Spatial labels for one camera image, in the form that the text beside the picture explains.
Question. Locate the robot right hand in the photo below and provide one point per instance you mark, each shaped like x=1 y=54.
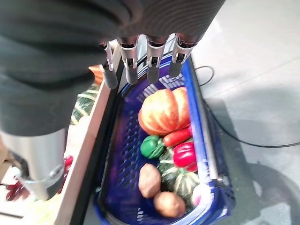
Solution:
x=58 y=47

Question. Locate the blue plastic shopping basket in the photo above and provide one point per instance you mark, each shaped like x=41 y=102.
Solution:
x=126 y=150

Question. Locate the small orange pumpkin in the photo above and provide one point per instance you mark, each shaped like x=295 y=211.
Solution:
x=97 y=74

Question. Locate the dark green striped squash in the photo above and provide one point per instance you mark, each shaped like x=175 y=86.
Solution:
x=84 y=103
x=178 y=174

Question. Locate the wooden produce crate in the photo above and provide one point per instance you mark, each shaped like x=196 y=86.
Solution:
x=82 y=150

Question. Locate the orange striped pumpkin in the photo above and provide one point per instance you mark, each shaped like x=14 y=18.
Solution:
x=165 y=111

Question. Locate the green bell pepper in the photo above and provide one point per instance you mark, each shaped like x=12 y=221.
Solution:
x=152 y=147

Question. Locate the brown potato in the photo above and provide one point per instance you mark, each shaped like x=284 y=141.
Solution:
x=149 y=180
x=169 y=204

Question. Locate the red bell pepper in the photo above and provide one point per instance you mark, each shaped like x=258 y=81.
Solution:
x=185 y=155

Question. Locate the pink white radish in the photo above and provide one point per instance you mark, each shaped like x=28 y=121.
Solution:
x=199 y=194

